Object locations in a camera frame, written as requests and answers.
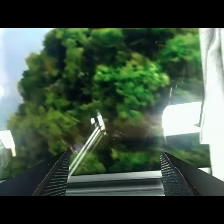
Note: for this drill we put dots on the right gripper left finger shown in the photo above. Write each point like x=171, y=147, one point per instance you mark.
x=40, y=180

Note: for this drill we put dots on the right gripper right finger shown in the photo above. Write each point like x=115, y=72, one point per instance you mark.
x=190, y=178

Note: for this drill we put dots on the grey shirt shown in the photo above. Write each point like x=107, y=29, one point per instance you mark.
x=213, y=100

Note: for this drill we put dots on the silver frame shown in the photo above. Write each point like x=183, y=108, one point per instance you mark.
x=115, y=184

